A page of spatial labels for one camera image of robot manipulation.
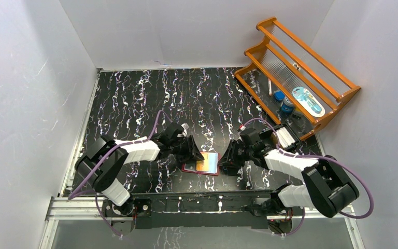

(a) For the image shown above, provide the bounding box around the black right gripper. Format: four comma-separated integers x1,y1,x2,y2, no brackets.
218,139,253,168

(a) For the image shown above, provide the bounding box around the red card holder wallet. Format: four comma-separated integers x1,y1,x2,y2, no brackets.
181,151,220,176

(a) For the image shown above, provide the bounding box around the yellow credit card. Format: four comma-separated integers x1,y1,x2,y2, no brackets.
196,160,217,174

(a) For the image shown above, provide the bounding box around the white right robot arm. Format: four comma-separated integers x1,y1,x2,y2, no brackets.
218,128,360,218

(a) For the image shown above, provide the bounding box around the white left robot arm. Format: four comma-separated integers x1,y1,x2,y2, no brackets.
75,122,204,216

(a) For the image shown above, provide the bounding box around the stack of white cards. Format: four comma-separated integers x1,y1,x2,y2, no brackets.
276,127,296,149

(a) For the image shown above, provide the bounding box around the black plastic card box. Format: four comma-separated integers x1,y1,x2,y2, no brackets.
271,124,301,153

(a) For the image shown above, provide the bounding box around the white pen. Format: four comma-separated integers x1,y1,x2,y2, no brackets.
268,79,273,96

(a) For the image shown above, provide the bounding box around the small blue block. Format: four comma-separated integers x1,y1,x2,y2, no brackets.
273,90,285,102

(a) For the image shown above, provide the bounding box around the orange wooden shelf rack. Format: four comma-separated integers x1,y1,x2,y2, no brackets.
235,17,361,139

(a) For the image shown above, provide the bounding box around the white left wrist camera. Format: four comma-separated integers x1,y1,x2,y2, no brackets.
181,123,189,137

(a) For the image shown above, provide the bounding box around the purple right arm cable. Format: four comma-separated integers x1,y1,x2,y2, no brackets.
240,118,375,237

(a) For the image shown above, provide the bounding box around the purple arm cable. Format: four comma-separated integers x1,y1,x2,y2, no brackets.
240,118,375,237
67,109,173,238

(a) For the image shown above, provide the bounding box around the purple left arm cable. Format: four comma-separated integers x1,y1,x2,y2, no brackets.
67,109,173,238

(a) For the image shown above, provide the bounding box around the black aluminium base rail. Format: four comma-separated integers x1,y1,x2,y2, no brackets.
46,187,358,238

